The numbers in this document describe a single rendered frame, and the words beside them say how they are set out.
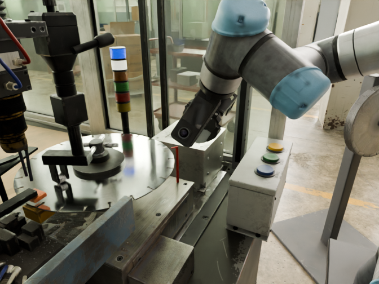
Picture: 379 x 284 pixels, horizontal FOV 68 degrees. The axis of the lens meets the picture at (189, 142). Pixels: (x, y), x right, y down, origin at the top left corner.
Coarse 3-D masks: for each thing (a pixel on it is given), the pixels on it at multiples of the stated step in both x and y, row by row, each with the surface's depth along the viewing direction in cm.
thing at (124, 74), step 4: (112, 72) 82; (116, 72) 81; (120, 72) 81; (124, 72) 82; (116, 76) 82; (120, 76) 82; (124, 76) 82; (116, 80) 82; (120, 80) 82; (124, 80) 82
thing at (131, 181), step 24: (120, 144) 70; (144, 144) 70; (48, 168) 59; (72, 168) 59; (120, 168) 59; (144, 168) 59; (168, 168) 59; (48, 192) 52; (72, 192) 52; (96, 192) 52; (120, 192) 52; (144, 192) 52
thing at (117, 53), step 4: (112, 48) 78; (116, 48) 78; (120, 48) 78; (124, 48) 80; (112, 52) 79; (116, 52) 79; (120, 52) 79; (124, 52) 80; (112, 56) 79; (116, 56) 79; (120, 56) 79; (124, 56) 80
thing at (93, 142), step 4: (100, 136) 62; (104, 136) 63; (92, 140) 59; (96, 140) 59; (100, 140) 59; (84, 144) 59; (88, 144) 59; (92, 144) 58; (96, 144) 58; (100, 144) 59; (104, 144) 59; (108, 144) 59; (112, 144) 59; (116, 144) 59; (92, 148) 57; (96, 148) 58; (100, 148) 59; (92, 152) 56; (96, 152) 59; (100, 152) 59
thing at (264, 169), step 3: (261, 165) 69; (264, 165) 69; (267, 165) 69; (258, 168) 68; (261, 168) 68; (264, 168) 68; (267, 168) 68; (270, 168) 68; (273, 168) 68; (258, 171) 67; (261, 171) 66; (264, 171) 66; (267, 171) 66; (270, 171) 66; (273, 171) 67; (261, 174) 67; (264, 174) 66; (267, 174) 66; (270, 174) 66
